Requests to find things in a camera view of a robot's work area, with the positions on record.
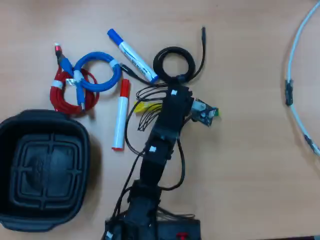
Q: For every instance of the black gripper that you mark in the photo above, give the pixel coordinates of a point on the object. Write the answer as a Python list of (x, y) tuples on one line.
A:
[(175, 110)]

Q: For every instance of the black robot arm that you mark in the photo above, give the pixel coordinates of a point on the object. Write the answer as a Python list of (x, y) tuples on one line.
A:
[(155, 162)]

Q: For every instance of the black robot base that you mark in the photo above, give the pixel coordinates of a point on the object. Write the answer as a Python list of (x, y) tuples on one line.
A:
[(180, 227)]

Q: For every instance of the black plastic bowl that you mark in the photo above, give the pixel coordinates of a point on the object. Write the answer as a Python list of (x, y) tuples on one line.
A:
[(45, 170)]

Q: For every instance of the white marker with red cap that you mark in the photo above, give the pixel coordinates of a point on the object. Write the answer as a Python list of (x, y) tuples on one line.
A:
[(121, 117)]

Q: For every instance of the white marker with blue cap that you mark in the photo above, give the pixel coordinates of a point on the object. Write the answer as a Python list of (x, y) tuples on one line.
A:
[(132, 56)]

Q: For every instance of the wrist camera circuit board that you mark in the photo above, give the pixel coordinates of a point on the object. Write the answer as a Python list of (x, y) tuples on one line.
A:
[(203, 112)]

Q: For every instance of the red base switch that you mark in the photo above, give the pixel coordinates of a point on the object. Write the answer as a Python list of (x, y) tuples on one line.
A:
[(181, 235)]

